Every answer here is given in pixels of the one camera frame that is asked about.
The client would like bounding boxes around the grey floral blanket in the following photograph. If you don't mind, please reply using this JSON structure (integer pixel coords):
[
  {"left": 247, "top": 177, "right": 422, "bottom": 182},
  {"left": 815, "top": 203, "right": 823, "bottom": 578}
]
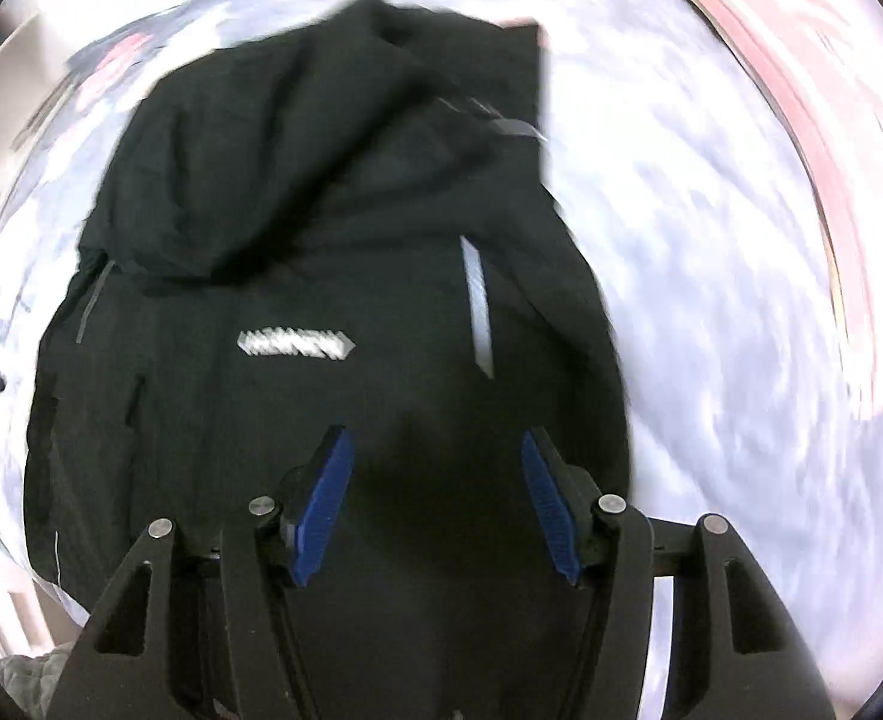
[{"left": 0, "top": 0, "right": 883, "bottom": 698}]

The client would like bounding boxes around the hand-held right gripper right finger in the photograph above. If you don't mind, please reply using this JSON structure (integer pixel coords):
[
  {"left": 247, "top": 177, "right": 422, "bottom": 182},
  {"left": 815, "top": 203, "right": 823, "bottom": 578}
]
[{"left": 522, "top": 427, "right": 836, "bottom": 720}]

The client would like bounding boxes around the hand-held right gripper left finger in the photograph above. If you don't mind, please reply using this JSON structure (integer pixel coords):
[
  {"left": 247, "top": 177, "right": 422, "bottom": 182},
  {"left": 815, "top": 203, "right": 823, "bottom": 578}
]
[{"left": 47, "top": 426, "right": 356, "bottom": 720}]

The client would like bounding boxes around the pink pillow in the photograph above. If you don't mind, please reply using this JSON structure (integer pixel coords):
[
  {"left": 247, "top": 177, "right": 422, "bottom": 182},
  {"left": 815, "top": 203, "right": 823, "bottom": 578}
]
[{"left": 651, "top": 0, "right": 883, "bottom": 421}]

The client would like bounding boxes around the grey cloth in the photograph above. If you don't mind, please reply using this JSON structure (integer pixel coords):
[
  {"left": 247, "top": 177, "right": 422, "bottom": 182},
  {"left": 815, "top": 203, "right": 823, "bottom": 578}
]
[{"left": 0, "top": 649, "right": 82, "bottom": 720}]

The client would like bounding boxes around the black hooded jacket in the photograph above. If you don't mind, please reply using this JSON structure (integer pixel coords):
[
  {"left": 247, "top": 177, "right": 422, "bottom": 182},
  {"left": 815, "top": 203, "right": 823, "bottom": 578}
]
[{"left": 22, "top": 0, "right": 633, "bottom": 720}]

